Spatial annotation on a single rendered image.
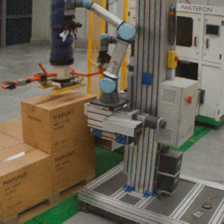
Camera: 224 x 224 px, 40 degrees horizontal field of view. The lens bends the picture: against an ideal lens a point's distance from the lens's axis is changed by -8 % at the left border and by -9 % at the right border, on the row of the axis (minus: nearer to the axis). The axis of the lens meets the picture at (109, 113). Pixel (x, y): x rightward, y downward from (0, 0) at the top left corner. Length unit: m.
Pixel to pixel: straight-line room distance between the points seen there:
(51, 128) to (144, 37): 1.06
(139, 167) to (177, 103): 0.69
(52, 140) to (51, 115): 0.22
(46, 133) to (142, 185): 0.92
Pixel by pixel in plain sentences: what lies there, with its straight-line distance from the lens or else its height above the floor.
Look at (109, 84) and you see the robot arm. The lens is 2.36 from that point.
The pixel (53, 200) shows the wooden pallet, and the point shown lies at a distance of 3.07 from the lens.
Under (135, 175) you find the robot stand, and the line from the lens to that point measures 2.86.
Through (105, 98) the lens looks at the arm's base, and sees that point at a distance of 2.54.
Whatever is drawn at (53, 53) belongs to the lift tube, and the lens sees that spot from 2.86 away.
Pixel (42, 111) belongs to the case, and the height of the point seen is 0.92.
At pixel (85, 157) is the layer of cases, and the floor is 0.36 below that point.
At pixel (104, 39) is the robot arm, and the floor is 1.48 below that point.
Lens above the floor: 1.76
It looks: 18 degrees down
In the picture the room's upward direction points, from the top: 2 degrees clockwise
